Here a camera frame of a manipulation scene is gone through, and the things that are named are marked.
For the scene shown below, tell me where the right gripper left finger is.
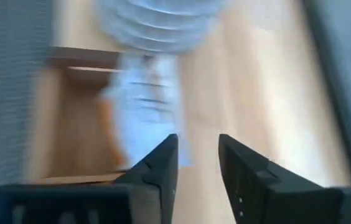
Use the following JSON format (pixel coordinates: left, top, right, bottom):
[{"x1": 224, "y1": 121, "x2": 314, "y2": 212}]
[{"x1": 0, "y1": 133, "x2": 179, "y2": 224}]

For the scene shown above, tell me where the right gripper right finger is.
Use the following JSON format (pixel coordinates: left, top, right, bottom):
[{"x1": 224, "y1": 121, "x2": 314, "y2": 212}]
[{"x1": 218, "y1": 133, "x2": 351, "y2": 224}]

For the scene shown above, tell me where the white orange Tazo tea packet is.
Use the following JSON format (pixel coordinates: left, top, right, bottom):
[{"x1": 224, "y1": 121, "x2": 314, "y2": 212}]
[{"x1": 100, "y1": 52, "x2": 194, "y2": 170}]

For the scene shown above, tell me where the wooden tea organiser box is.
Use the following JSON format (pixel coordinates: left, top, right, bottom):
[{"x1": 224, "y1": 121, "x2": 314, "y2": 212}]
[{"x1": 27, "y1": 45, "x2": 126, "y2": 186}]

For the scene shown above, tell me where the grey woven placemat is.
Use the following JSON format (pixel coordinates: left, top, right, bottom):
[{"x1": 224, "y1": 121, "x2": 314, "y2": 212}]
[{"x1": 0, "y1": 0, "x2": 54, "y2": 200}]

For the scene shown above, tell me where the succulent in triangle-patterned pot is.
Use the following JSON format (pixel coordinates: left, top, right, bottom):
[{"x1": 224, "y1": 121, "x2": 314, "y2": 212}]
[{"x1": 96, "y1": 0, "x2": 229, "y2": 55}]

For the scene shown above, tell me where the black metal table frame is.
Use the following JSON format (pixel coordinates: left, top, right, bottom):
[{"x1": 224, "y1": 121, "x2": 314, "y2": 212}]
[{"x1": 301, "y1": 0, "x2": 351, "y2": 189}]

